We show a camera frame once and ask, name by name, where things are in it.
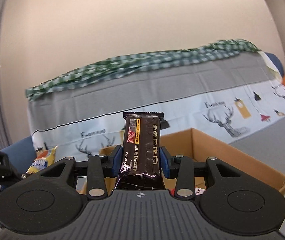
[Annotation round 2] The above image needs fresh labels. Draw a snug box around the black chocolate biscuit pack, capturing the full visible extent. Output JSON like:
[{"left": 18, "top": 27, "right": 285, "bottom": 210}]
[{"left": 115, "top": 112, "right": 165, "bottom": 191}]

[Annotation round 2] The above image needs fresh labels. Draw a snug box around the yellow orange snack pack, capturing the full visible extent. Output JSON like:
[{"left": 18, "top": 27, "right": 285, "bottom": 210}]
[{"left": 25, "top": 146, "right": 57, "bottom": 176}]

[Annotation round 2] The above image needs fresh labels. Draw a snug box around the cardboard box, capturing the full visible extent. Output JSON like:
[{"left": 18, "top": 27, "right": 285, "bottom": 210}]
[{"left": 78, "top": 127, "right": 285, "bottom": 197}]

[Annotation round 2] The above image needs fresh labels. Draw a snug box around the deer print sofa cover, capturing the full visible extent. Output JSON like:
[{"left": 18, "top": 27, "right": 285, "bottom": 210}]
[{"left": 28, "top": 53, "right": 285, "bottom": 234}]

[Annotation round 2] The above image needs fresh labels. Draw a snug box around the green checkered blanket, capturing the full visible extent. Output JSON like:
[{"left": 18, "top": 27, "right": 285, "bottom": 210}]
[{"left": 25, "top": 39, "right": 260, "bottom": 101}]

